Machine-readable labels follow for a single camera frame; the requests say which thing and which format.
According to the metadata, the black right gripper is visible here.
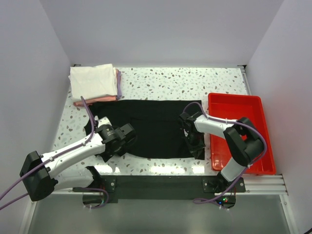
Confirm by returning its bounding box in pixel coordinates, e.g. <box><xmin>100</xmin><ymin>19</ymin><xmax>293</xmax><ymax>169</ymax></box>
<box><xmin>182</xmin><ymin>132</ymin><xmax>205</xmax><ymax>158</ymax></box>

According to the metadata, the black t shirt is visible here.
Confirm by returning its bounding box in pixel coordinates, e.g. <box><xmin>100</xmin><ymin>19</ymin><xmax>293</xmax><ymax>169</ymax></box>
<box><xmin>89</xmin><ymin>100</ymin><xmax>205</xmax><ymax>160</ymax></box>

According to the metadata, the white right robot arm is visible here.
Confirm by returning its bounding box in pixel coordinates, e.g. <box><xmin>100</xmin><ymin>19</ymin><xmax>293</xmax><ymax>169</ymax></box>
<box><xmin>179</xmin><ymin>112</ymin><xmax>267</xmax><ymax>192</ymax></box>

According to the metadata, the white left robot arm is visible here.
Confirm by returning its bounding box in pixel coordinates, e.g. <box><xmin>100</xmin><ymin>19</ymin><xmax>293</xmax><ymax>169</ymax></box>
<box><xmin>19</xmin><ymin>117</ymin><xmax>137</xmax><ymax>201</ymax></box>

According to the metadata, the folded purple t shirt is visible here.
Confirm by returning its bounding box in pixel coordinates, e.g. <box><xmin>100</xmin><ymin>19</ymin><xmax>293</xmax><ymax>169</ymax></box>
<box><xmin>117</xmin><ymin>71</ymin><xmax>122</xmax><ymax>100</ymax></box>

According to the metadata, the red plastic tray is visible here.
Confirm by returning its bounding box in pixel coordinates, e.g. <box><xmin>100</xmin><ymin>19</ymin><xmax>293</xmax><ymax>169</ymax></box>
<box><xmin>207</xmin><ymin>92</ymin><xmax>277</xmax><ymax>175</ymax></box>

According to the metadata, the folded pink t shirt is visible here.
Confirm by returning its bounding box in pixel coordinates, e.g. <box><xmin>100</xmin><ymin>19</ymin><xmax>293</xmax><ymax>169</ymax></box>
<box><xmin>73</xmin><ymin>69</ymin><xmax>122</xmax><ymax>107</ymax></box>

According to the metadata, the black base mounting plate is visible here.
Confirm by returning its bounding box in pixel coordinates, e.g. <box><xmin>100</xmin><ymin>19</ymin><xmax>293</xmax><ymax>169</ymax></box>
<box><xmin>74</xmin><ymin>175</ymin><xmax>246</xmax><ymax>208</ymax></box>

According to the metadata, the folded white t shirt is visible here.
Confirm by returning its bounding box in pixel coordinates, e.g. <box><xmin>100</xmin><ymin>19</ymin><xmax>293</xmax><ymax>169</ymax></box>
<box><xmin>68</xmin><ymin>63</ymin><xmax>118</xmax><ymax>102</ymax></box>

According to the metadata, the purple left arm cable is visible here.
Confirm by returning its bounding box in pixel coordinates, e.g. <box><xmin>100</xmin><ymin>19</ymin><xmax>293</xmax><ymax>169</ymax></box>
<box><xmin>0</xmin><ymin>96</ymin><xmax>100</xmax><ymax>210</ymax></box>

